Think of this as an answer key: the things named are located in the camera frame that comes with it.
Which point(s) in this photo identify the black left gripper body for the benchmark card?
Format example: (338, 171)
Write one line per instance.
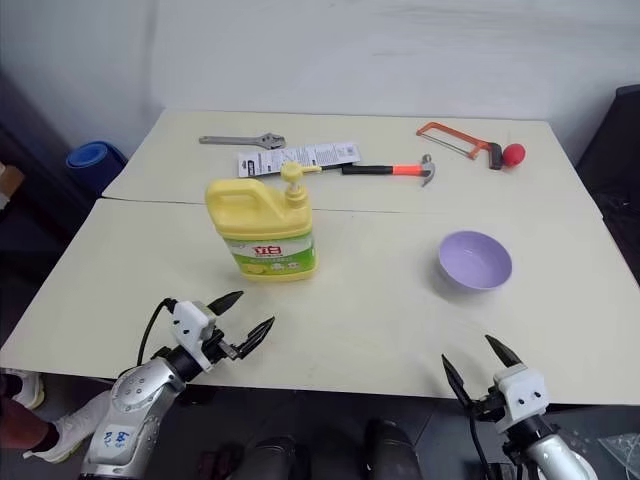
(220, 347)

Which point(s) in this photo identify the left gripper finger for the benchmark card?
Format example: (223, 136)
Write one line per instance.
(255, 337)
(225, 302)

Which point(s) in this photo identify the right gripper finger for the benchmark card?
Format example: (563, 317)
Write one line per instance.
(502, 354)
(457, 382)

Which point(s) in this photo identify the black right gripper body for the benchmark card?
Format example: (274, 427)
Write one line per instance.
(489, 404)

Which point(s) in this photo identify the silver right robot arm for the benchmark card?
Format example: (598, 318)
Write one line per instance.
(555, 457)

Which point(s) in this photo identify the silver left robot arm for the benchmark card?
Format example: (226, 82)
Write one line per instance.
(135, 395)

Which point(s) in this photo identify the yellow detergent jug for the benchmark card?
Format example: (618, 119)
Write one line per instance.
(265, 225)

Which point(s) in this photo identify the purple bowl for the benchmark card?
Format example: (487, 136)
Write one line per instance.
(475, 260)

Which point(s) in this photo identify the dark rounded shape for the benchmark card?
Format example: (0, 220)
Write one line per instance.
(390, 450)
(280, 460)

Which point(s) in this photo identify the clear plastic bag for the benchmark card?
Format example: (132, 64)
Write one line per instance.
(620, 447)

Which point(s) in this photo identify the grey adjustable wrench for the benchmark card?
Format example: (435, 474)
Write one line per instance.
(235, 140)

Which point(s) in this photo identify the printed packaging card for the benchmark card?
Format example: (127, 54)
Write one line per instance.
(300, 156)

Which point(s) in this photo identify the white sneaker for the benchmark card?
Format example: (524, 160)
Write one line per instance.
(27, 390)
(75, 425)

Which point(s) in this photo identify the red rubber bulb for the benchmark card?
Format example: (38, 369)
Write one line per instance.
(515, 155)

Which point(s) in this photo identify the orange hacksaw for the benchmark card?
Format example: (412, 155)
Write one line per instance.
(487, 147)

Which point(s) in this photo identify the person's bare leg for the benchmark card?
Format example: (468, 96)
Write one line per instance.
(25, 425)

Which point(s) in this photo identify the black cabinet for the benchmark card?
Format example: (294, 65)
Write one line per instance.
(612, 165)

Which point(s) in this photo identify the cardboard box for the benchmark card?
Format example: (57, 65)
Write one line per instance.
(9, 182)

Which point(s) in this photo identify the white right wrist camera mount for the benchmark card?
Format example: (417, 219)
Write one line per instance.
(522, 395)

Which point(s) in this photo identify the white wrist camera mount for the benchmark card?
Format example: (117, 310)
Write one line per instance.
(192, 325)
(522, 395)

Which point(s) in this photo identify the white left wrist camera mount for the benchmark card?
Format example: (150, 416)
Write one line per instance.
(192, 325)

